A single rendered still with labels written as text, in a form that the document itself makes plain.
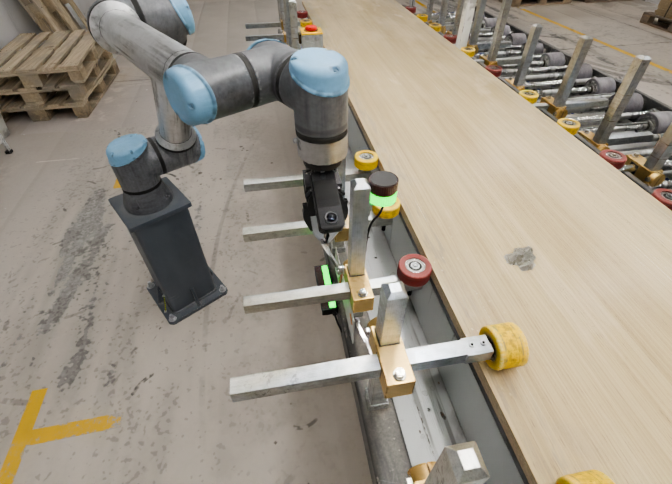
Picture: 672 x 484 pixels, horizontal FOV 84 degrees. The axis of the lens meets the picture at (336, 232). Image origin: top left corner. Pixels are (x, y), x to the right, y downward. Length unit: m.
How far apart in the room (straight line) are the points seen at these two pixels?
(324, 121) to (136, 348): 1.62
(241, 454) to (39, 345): 1.12
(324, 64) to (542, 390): 0.67
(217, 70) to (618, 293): 0.94
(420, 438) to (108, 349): 1.51
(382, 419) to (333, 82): 0.70
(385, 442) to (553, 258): 0.59
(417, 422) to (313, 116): 0.75
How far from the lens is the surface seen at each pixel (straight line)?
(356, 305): 0.89
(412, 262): 0.92
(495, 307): 0.89
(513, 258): 1.00
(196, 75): 0.64
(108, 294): 2.31
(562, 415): 0.82
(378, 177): 0.76
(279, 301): 0.89
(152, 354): 1.98
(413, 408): 1.04
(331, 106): 0.61
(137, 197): 1.66
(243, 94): 0.66
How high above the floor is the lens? 1.57
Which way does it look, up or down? 43 degrees down
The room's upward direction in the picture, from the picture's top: straight up
